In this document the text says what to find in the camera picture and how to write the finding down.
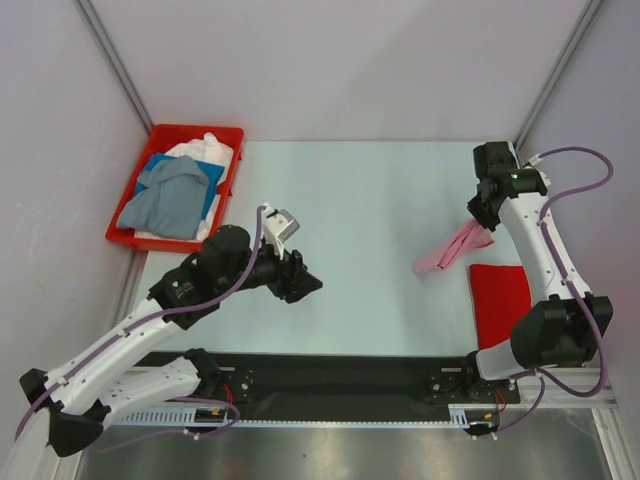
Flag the left aluminium corner post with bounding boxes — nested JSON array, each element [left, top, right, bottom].
[[72, 0, 154, 136]]

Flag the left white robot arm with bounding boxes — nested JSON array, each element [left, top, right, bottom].
[[16, 225, 323, 457]]

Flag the purple cable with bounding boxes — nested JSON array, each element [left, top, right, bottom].
[[14, 205, 266, 454], [494, 145, 615, 440]]

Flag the right slotted cable duct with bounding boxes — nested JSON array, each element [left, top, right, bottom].
[[448, 404, 500, 425]]

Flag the pink t shirt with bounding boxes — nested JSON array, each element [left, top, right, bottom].
[[411, 218, 494, 275]]

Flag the red folded t shirt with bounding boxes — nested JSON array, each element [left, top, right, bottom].
[[469, 264, 532, 349]]

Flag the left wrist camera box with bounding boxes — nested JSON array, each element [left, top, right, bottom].
[[261, 203, 300, 260]]

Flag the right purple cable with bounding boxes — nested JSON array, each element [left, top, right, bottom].
[[494, 145, 615, 440]]

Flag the grey t shirt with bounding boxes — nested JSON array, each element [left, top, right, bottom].
[[116, 155, 209, 241]]

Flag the left slotted cable duct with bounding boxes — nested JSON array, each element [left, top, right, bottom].
[[114, 406, 233, 428]]

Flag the white t shirt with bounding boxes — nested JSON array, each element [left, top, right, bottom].
[[161, 132, 234, 243]]

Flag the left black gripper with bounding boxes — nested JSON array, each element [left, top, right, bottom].
[[217, 236, 322, 303]]

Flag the blue t shirt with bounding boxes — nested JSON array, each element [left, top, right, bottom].
[[134, 153, 225, 219]]

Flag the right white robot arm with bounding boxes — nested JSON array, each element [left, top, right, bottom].
[[461, 141, 613, 401]]

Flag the right aluminium corner post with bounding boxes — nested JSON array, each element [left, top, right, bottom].
[[513, 0, 607, 152]]

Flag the slotted cable duct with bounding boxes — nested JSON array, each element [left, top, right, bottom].
[[114, 406, 233, 428], [448, 404, 500, 425]]

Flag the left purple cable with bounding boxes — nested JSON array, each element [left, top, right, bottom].
[[14, 205, 266, 454]]

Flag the aluminium frame rail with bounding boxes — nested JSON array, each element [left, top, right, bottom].
[[514, 365, 617, 407]]

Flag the aluminium corner post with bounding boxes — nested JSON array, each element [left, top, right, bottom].
[[72, 0, 154, 136], [513, 0, 607, 152]]

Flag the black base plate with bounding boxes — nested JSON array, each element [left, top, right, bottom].
[[134, 350, 524, 421]]

